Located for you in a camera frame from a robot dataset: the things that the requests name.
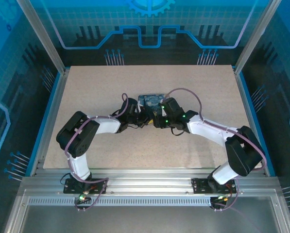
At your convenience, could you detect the blue starry night tin box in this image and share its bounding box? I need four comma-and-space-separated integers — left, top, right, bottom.
137, 94, 169, 115

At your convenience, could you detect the grey metal front tray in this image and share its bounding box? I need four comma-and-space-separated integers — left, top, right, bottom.
2, 189, 290, 233

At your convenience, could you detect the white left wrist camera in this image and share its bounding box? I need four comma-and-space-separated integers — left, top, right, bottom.
136, 100, 146, 114

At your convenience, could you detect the aluminium mounting rail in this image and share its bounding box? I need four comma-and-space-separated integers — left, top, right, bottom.
34, 167, 268, 195

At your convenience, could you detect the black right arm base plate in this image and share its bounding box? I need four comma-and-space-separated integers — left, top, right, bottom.
190, 177, 238, 195

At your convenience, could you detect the aluminium side rail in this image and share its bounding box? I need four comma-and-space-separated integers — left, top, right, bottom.
30, 69, 69, 177
233, 67, 269, 176

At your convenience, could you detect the grey slotted cable duct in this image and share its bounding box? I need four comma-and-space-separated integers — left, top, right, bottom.
28, 197, 212, 207

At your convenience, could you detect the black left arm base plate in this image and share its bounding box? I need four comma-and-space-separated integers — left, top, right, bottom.
63, 178, 108, 195

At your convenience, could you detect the aluminium frame post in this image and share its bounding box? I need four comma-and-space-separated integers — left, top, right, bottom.
16, 0, 68, 73
233, 0, 281, 74

